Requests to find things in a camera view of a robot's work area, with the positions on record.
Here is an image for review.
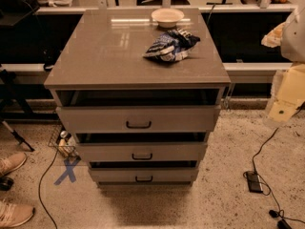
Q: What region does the grey top drawer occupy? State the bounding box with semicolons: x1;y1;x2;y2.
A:
56;106;220;134

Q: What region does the grey drawer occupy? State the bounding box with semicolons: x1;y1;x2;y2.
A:
89;168;198;183
56;106;220;134
76;142;207;161

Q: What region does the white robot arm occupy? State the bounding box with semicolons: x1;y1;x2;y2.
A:
261;7;305;125

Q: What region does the grey drawer cabinet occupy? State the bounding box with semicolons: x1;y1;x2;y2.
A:
43;7;232;188

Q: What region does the grey bottom drawer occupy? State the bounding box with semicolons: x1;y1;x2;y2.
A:
89;168;198;183

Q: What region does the grey middle drawer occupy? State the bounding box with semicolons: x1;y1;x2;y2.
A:
76;142;207;161

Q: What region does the black power adapter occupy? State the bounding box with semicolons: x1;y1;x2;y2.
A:
246;171;263;194

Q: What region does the blue white chip bag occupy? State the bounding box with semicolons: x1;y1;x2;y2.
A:
143;28;201;62

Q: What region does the white bowl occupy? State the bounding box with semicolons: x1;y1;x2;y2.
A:
152;8;184;28

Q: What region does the blue tape cross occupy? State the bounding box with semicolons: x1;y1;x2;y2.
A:
54;157;81;186

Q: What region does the black tripod leg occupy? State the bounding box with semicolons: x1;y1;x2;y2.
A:
0;116;35;152

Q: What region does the upper beige sneaker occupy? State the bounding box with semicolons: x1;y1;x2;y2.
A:
0;153;27;177

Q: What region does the beige sneaker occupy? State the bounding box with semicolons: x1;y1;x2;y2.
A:
0;153;27;177
0;200;35;228

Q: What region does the black round object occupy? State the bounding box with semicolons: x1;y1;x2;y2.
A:
0;177;14;191

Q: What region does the lower beige sneaker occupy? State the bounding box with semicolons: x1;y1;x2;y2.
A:
0;200;35;228

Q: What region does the black floor cable right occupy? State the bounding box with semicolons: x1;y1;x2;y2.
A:
242;105;305;229

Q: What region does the black floor cable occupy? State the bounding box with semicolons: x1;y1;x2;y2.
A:
37;147;60;229
242;105;305;229

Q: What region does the wire basket with items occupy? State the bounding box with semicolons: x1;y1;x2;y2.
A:
48;125;78;158

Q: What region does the black floor cable left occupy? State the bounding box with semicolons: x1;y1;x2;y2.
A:
37;147;60;229

